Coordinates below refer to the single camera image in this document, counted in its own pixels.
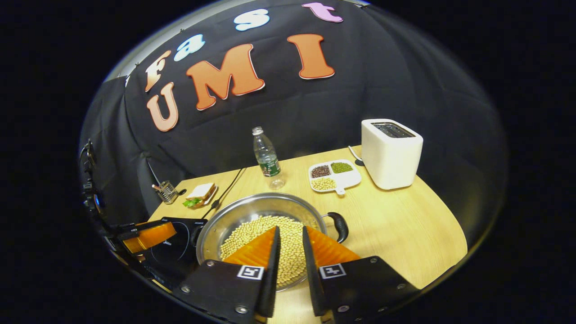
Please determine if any white toaster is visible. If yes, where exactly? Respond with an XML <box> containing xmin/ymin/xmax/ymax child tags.
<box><xmin>361</xmin><ymin>118</ymin><xmax>424</xmax><ymax>190</ymax></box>

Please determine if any steel pot with soybeans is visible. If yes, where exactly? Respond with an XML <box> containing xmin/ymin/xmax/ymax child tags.
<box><xmin>191</xmin><ymin>193</ymin><xmax>349</xmax><ymax>293</ymax></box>

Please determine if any sandwich on plate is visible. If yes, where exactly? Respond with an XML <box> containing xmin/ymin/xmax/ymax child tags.
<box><xmin>182</xmin><ymin>182</ymin><xmax>219</xmax><ymax>209</ymax></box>

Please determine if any black cooktop power cable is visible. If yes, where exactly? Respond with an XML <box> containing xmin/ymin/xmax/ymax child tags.
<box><xmin>201</xmin><ymin>167</ymin><xmax>247</xmax><ymax>220</ymax></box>

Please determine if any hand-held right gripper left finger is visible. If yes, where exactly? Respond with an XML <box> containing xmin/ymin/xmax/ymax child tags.
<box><xmin>173</xmin><ymin>225</ymin><xmax>282</xmax><ymax>324</ymax></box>

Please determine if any black induction cooktop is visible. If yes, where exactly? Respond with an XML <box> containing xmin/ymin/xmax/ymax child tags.
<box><xmin>115</xmin><ymin>217</ymin><xmax>208</xmax><ymax>288</ymax></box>

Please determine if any toaster power cable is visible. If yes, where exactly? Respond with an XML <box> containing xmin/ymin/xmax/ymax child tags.
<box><xmin>348</xmin><ymin>145</ymin><xmax>366</xmax><ymax>167</ymax></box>

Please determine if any white divided dish of beans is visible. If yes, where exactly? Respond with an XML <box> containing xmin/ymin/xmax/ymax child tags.
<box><xmin>308</xmin><ymin>159</ymin><xmax>362</xmax><ymax>196</ymax></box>

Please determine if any clear plastic water bottle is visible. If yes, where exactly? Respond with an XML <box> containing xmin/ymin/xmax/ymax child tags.
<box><xmin>252</xmin><ymin>126</ymin><xmax>286</xmax><ymax>190</ymax></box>

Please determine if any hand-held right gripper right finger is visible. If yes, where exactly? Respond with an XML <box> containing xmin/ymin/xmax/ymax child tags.
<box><xmin>301</xmin><ymin>225</ymin><xmax>421</xmax><ymax>318</ymax></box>

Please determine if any clear glass cup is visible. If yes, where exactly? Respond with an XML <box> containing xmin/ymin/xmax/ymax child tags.
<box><xmin>152</xmin><ymin>180</ymin><xmax>180</xmax><ymax>205</ymax></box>

